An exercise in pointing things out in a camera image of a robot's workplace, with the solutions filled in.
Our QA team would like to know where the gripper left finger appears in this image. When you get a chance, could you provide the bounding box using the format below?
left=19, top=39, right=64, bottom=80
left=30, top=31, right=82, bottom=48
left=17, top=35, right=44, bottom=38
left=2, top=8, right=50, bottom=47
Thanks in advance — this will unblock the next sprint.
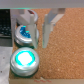
left=17, top=8, right=38, bottom=49

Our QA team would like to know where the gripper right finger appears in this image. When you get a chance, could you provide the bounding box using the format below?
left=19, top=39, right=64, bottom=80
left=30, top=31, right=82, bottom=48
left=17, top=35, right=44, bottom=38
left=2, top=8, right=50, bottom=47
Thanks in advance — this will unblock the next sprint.
left=41, top=8, right=65, bottom=50

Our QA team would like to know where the blue button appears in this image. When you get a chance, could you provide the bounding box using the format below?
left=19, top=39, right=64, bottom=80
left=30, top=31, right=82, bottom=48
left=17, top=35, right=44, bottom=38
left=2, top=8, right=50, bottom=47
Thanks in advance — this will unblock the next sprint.
left=13, top=23, right=41, bottom=47

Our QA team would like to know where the green button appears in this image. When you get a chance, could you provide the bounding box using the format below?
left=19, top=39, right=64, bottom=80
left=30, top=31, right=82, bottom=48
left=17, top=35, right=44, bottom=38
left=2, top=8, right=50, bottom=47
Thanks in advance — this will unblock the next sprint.
left=9, top=47, right=41, bottom=77

